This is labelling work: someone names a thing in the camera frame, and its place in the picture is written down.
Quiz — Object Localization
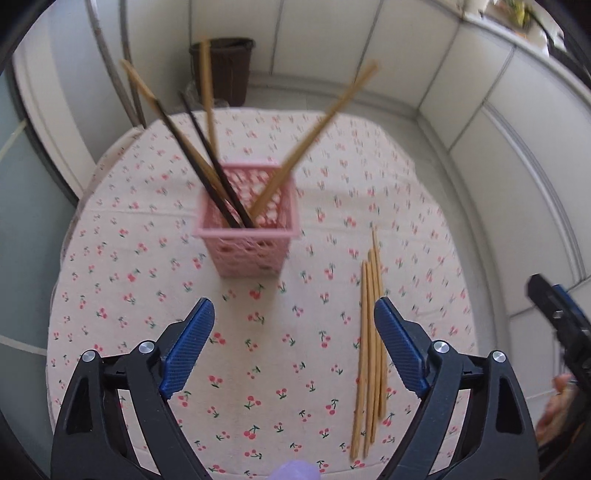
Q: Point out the bundle of wooden chopsticks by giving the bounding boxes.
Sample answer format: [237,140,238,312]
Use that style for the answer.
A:
[349,228,389,461]

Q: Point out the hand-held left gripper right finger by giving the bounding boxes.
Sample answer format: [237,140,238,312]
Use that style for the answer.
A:
[374,296,541,480]

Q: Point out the frosted glass sliding door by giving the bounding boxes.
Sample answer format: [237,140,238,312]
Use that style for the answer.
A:
[0,69,80,462]

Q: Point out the dark chopstick with gold band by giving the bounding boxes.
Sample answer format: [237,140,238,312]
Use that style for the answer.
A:
[156,102,237,228]
[179,91,254,228]

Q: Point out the white cabinet with drawers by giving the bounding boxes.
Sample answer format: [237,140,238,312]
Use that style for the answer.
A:
[416,23,591,407]

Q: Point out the white countertop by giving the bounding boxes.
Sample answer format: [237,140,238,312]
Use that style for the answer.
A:
[462,0,591,72]

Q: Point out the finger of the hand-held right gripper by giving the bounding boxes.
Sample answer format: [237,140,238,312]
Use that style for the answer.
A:
[527,274,575,344]
[551,284,591,326]

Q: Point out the light wooden chopstick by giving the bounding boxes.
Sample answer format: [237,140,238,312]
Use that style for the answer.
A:
[119,58,225,197]
[249,60,377,219]
[252,65,380,222]
[198,39,219,158]

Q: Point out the brown trash bin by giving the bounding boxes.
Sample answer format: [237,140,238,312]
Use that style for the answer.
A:
[188,38,256,108]

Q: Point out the person's right hand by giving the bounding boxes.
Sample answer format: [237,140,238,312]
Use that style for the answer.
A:
[536,374,578,445]

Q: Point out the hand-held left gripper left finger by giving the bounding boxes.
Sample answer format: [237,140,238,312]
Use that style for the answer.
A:
[50,298,216,480]

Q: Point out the pink perforated plastic basket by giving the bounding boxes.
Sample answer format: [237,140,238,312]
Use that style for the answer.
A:
[193,161,303,278]

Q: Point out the pale purple cloth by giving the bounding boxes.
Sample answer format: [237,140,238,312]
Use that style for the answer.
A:
[270,462,319,480]

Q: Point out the cherry print tablecloth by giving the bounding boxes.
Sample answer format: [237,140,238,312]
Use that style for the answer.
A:
[46,108,478,480]

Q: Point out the white cabinet under window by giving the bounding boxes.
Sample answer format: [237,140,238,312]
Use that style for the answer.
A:
[188,0,462,118]

